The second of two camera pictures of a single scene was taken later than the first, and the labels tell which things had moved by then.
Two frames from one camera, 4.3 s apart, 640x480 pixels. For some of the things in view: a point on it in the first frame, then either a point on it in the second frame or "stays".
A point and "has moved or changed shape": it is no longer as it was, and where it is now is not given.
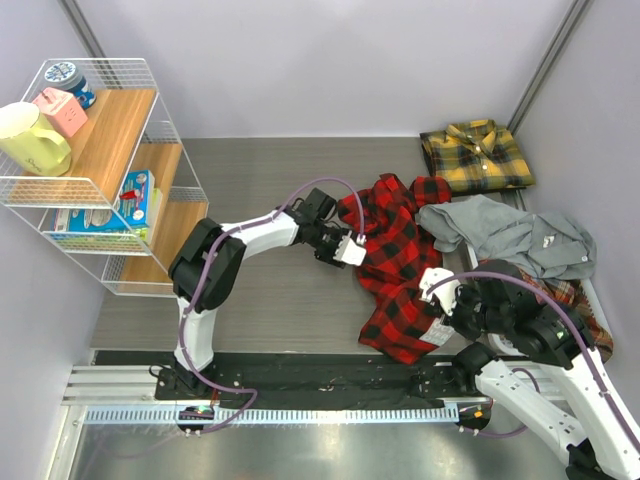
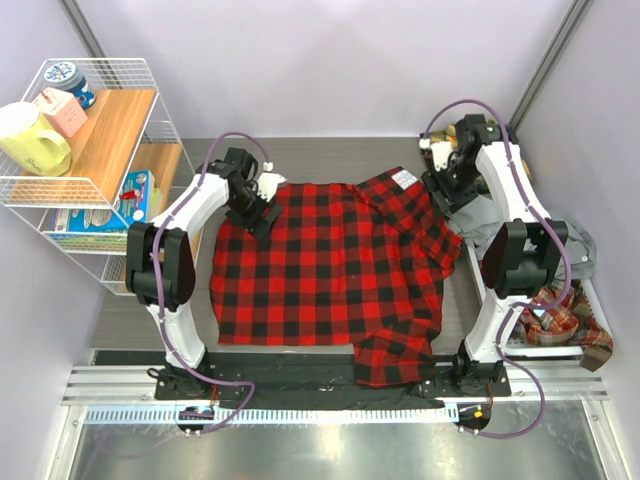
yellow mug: (29, 146) stays
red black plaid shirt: (402, 322) has moved or changed shape
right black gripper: (469, 333) -> (434, 181)
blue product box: (134, 207) stays
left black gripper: (327, 257) -> (261, 227)
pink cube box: (62, 110) stays
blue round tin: (64, 76) stays
